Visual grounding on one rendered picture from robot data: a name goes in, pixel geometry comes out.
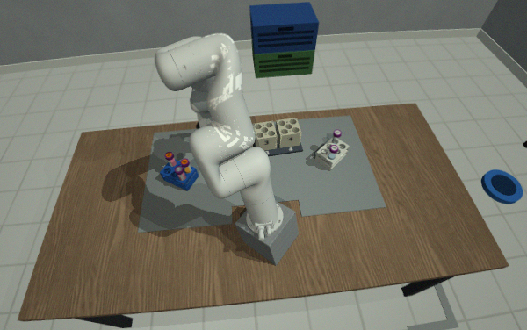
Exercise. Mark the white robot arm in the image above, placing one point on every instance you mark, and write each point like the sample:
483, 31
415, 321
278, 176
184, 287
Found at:
222, 149

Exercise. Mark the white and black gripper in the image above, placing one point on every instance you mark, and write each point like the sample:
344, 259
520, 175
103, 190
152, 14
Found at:
204, 119

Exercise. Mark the grey bench mat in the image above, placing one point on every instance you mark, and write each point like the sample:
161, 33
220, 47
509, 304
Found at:
349, 186

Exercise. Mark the blue tube rack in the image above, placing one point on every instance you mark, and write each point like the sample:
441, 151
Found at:
187, 183

